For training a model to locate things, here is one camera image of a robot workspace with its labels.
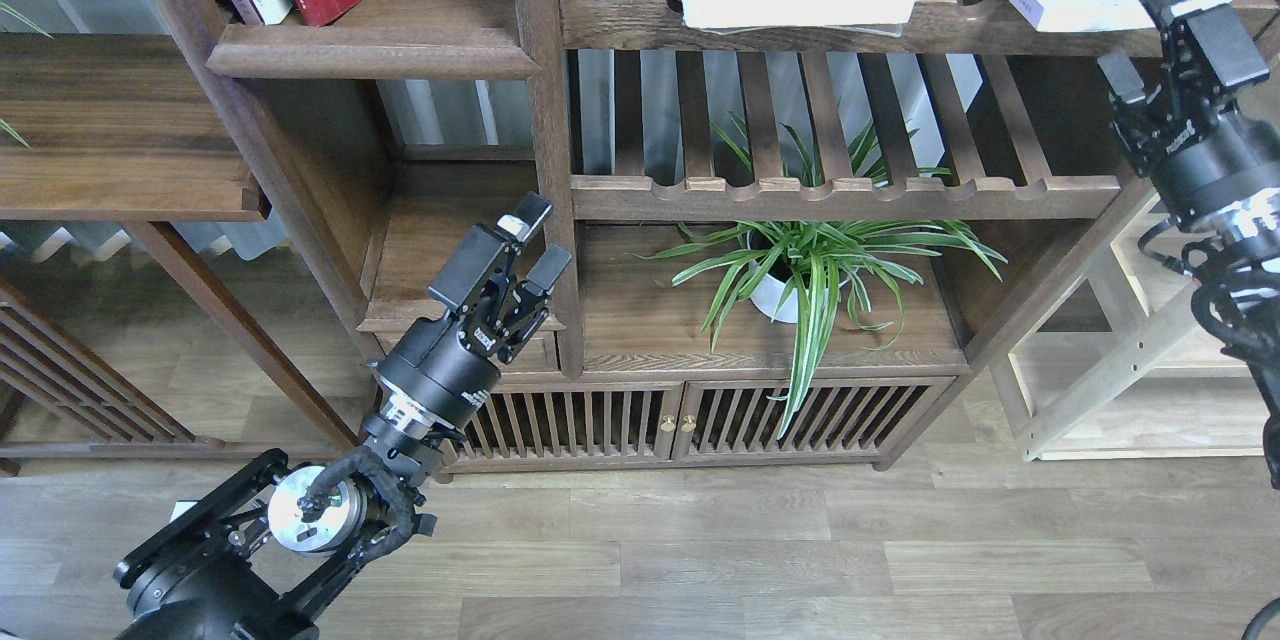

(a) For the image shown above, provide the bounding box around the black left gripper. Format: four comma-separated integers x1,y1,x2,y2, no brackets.
376,192,572,436

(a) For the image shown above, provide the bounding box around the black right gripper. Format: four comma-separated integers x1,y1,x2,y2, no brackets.
1097,0,1277,233

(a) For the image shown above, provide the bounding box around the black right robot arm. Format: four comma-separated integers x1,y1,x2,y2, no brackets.
1100,0,1279,479

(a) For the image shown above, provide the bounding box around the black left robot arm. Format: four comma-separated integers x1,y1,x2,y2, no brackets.
114,193,571,639

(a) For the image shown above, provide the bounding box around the small wooden drawer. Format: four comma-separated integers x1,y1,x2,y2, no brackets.
372,332,561,378

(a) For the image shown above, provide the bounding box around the left slatted cabinet door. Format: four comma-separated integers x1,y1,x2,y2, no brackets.
444,381,684,474

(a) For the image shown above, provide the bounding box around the slatted cabinet door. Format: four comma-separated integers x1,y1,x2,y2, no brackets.
444,381,684,474
671,376,954,466

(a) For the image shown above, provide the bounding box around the dark wooden bookshelf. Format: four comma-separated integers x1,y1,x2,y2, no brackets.
154,0,1157,470

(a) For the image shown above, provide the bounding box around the white plant pot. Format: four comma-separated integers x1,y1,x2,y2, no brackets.
740,227,835,324

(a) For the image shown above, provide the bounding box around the green spider plant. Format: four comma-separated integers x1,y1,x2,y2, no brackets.
640,111,1011,442

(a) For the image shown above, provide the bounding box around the light wooden rack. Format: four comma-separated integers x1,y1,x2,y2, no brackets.
991,180,1268,461

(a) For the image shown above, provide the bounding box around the right slatted cabinet door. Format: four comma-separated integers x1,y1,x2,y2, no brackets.
671,376,954,466

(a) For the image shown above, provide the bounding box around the white table leg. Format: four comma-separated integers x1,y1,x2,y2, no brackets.
169,500,197,524

